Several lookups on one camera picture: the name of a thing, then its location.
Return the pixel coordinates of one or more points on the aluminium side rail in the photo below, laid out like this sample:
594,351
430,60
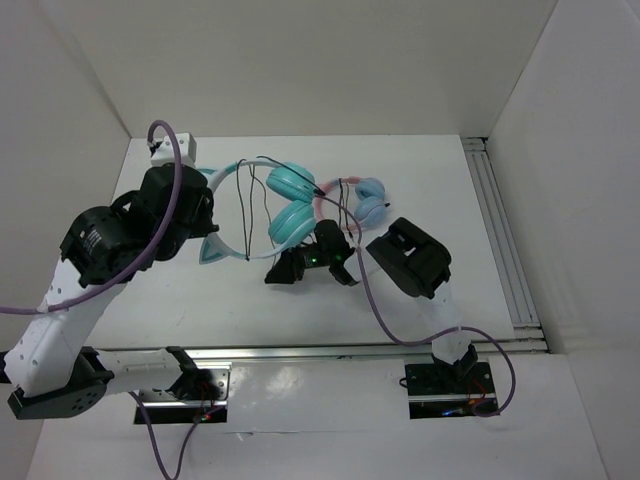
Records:
518,296

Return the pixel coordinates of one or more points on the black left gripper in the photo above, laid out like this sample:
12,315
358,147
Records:
204,224

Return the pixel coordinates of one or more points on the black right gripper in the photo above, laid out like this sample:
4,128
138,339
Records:
288,269

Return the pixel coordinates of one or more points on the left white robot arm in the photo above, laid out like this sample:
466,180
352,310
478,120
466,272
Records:
54,373

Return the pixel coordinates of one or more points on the aluminium front rail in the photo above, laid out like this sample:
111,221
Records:
529,345

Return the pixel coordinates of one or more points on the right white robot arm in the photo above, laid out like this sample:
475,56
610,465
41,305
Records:
415,262

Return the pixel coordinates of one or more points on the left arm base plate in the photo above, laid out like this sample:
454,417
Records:
206,401

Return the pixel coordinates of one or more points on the pink blue cat-ear headphones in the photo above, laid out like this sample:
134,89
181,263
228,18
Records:
364,197

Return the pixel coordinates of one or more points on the teal cat-ear headphones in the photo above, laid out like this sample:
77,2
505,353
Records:
275,208

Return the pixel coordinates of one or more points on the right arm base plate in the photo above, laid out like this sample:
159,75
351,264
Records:
432,394

